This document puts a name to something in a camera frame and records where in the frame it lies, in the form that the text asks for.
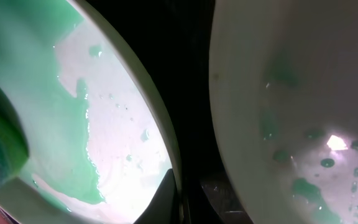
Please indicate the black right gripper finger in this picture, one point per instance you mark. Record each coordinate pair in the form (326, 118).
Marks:
(164, 206)

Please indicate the mint green plate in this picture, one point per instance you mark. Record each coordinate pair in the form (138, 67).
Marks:
(99, 136)
(283, 88)

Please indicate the round black serving tray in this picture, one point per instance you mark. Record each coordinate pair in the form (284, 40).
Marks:
(171, 38)

